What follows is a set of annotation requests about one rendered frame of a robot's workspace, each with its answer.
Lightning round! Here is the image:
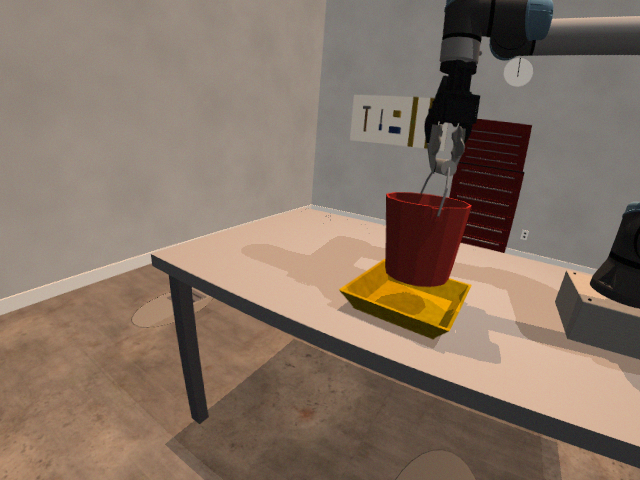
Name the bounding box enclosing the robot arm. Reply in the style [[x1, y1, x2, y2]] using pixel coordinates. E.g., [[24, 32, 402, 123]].
[[440, 0, 640, 309]]

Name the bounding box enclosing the yellow rectangular tray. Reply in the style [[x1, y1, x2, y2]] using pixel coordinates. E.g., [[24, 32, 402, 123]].
[[339, 259, 472, 340]]

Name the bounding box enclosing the red pail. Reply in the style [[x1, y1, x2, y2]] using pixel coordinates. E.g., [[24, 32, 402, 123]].
[[385, 159, 472, 287]]

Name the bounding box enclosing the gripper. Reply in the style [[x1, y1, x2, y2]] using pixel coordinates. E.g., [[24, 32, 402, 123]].
[[424, 59, 480, 174]]

